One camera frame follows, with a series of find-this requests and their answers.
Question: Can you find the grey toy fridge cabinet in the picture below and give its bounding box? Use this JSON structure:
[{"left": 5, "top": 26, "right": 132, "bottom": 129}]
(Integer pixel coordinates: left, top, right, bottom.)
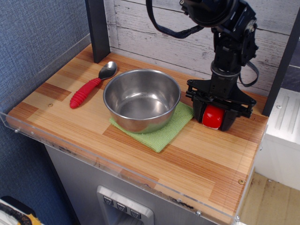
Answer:
[{"left": 46, "top": 146, "right": 213, "bottom": 225}]

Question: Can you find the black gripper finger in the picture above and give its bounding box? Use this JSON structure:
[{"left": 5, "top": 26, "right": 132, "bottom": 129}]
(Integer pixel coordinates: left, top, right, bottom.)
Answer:
[
  {"left": 220, "top": 110, "right": 240, "bottom": 131},
  {"left": 193, "top": 97, "right": 207, "bottom": 123}
]

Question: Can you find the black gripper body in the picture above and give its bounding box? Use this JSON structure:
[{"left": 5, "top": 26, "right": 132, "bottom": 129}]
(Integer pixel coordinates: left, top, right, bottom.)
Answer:
[{"left": 186, "top": 67, "right": 256, "bottom": 117}]

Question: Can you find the stainless steel bowl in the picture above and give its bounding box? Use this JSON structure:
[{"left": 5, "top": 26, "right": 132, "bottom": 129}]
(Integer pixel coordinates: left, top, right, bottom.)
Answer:
[{"left": 103, "top": 69, "right": 181, "bottom": 134}]

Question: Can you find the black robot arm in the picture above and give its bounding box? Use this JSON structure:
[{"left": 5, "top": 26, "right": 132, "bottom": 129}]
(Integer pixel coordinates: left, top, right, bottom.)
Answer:
[{"left": 180, "top": 0, "right": 259, "bottom": 131}]

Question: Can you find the silver dispenser panel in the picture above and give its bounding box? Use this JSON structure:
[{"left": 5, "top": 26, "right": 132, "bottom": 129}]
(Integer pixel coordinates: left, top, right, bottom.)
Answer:
[{"left": 97, "top": 185, "right": 154, "bottom": 225}]

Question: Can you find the white side cabinet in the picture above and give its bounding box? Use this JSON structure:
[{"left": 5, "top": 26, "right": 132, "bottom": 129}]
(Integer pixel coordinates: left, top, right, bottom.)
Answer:
[{"left": 255, "top": 88, "right": 300, "bottom": 190}]

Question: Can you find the yellow object at corner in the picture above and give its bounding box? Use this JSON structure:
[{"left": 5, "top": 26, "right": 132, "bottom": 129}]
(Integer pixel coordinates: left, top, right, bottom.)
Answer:
[{"left": 18, "top": 214, "right": 42, "bottom": 225}]

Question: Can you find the clear acrylic table guard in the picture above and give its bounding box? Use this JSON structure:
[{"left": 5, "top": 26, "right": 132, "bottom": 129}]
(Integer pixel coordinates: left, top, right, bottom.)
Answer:
[{"left": 6, "top": 46, "right": 267, "bottom": 225}]

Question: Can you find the green cloth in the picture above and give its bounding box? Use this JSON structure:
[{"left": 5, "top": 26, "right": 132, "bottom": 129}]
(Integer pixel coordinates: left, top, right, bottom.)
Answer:
[{"left": 109, "top": 102, "right": 194, "bottom": 153}]

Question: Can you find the dark right frame post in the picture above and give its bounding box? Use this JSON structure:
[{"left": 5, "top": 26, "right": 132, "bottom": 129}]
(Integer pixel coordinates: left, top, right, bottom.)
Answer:
[{"left": 262, "top": 10, "right": 300, "bottom": 116}]

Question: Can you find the red toy hotdog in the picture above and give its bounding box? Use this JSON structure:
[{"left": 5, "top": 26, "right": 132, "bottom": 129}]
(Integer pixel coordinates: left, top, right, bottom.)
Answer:
[{"left": 202, "top": 105, "right": 225, "bottom": 129}]

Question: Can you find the red handled metal spoon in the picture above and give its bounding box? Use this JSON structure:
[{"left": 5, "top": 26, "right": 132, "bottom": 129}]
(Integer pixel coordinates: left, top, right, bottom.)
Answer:
[{"left": 69, "top": 61, "right": 117, "bottom": 109}]

